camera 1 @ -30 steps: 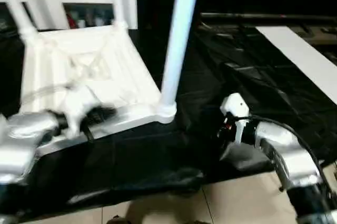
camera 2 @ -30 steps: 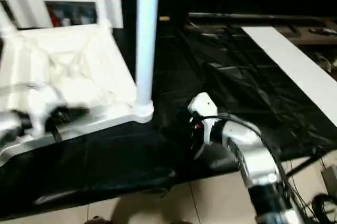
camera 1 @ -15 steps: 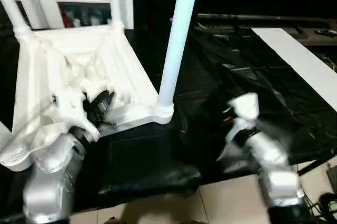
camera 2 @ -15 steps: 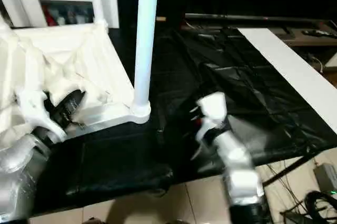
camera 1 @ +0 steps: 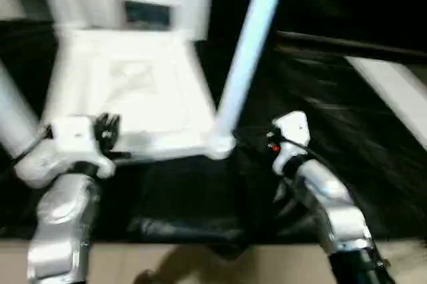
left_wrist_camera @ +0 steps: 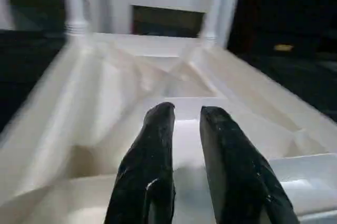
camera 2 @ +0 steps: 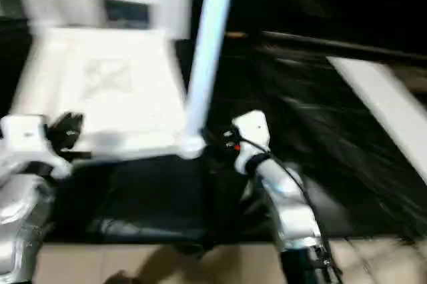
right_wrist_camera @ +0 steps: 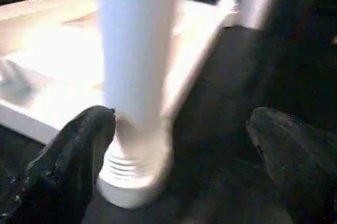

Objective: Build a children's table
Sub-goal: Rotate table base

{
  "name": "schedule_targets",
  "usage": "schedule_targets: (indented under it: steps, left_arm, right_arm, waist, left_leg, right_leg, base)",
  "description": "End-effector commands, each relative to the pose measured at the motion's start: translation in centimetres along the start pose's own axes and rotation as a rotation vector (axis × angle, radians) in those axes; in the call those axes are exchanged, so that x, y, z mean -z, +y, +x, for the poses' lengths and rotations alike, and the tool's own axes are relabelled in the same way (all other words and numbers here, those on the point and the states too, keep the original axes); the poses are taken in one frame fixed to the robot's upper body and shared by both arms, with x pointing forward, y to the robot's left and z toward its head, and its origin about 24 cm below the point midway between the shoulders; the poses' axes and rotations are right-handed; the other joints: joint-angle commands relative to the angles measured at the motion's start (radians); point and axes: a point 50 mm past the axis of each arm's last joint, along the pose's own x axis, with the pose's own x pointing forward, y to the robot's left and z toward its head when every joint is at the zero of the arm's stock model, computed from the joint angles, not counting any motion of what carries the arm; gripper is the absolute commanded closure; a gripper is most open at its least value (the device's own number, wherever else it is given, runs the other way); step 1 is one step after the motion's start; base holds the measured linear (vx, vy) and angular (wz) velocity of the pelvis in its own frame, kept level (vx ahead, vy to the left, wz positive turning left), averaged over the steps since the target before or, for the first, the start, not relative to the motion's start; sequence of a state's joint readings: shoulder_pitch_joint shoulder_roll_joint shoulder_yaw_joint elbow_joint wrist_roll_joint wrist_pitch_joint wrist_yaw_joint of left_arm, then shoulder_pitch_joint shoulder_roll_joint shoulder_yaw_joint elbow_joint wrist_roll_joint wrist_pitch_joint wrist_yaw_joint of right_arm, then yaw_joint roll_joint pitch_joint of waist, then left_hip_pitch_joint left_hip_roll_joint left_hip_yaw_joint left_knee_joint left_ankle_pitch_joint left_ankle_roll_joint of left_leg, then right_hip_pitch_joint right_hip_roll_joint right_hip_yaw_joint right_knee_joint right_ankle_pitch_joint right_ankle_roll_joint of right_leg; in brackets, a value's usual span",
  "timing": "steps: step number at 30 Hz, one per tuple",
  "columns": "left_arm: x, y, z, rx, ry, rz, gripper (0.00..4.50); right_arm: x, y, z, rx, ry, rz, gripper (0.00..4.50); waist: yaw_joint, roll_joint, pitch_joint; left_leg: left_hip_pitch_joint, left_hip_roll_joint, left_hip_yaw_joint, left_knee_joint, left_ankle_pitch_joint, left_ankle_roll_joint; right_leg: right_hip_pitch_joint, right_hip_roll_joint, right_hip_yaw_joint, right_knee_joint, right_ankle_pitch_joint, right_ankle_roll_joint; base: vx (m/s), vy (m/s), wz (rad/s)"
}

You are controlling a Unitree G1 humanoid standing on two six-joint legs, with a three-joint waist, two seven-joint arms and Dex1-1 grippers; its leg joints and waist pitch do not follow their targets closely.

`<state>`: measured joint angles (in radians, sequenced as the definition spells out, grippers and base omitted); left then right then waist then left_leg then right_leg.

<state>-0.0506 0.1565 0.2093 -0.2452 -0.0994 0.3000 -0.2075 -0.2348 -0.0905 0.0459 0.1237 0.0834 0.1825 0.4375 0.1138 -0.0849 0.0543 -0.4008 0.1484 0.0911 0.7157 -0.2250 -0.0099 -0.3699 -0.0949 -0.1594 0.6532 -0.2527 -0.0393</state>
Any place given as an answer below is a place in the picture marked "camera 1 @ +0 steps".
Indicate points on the white plastic table top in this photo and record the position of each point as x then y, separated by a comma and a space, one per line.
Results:
133, 64

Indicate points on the white plastic table leg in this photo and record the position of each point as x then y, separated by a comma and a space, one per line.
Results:
66, 4
185, 14
13, 114
247, 47

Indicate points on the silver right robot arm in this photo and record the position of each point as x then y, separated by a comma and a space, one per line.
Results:
333, 204

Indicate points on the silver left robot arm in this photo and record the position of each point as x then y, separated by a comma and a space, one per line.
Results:
63, 204

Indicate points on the black plastic mat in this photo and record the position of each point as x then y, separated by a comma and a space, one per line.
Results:
183, 197

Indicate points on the black flat screen television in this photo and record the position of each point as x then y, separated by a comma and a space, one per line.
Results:
350, 44

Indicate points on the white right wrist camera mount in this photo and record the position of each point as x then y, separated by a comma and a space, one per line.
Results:
293, 130

